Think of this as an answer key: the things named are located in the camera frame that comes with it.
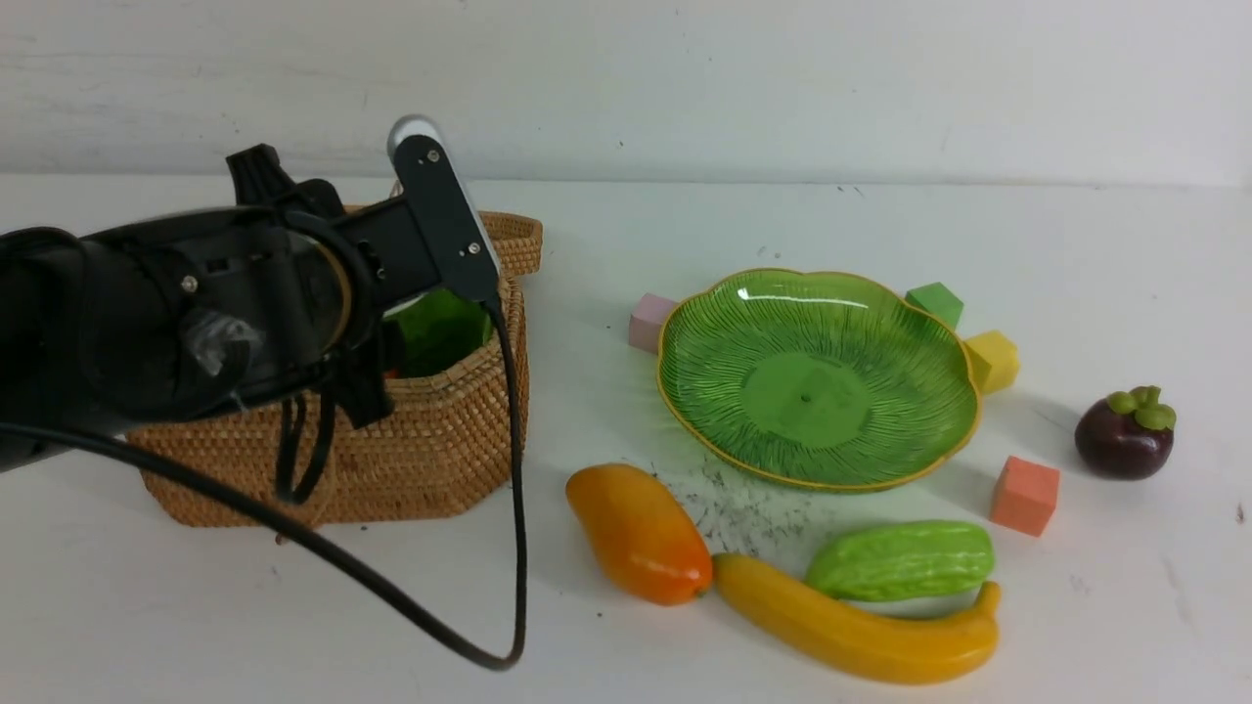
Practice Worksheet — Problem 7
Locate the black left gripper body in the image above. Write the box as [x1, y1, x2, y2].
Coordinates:
[227, 147, 432, 428]

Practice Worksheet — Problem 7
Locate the orange yellow plastic mango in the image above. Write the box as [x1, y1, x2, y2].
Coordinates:
[566, 463, 714, 606]

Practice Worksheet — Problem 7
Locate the green plastic bitter gourd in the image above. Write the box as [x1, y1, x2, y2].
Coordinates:
[804, 520, 997, 603]

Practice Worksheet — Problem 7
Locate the yellow plastic banana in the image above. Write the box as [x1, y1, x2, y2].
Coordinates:
[714, 552, 1002, 685]

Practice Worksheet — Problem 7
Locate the purple plastic mangosteen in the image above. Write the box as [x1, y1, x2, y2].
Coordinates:
[1074, 386, 1177, 481]

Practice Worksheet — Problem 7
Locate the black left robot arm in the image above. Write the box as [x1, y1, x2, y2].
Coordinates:
[3, 144, 448, 468]

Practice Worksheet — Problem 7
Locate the woven wicker basket green lining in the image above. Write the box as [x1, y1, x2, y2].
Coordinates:
[126, 274, 531, 527]

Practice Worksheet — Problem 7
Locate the woven wicker basket lid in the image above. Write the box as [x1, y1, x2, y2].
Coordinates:
[331, 198, 545, 284]

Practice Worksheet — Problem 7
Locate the pink foam cube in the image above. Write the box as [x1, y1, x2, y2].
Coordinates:
[629, 293, 677, 355]

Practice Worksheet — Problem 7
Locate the green leaf-shaped glass plate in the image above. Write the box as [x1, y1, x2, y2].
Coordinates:
[654, 268, 983, 494]

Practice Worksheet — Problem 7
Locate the green foam cube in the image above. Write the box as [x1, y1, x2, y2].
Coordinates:
[905, 282, 964, 329]

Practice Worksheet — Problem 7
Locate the yellow foam cube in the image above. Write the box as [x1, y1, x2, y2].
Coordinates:
[964, 329, 1020, 396]

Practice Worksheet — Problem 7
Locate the orange foam cube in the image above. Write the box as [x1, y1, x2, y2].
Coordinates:
[989, 456, 1060, 537]

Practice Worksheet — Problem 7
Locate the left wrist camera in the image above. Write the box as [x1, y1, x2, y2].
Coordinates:
[387, 114, 500, 303]

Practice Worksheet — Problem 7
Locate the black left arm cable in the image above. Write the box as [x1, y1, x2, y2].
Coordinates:
[0, 298, 530, 671]

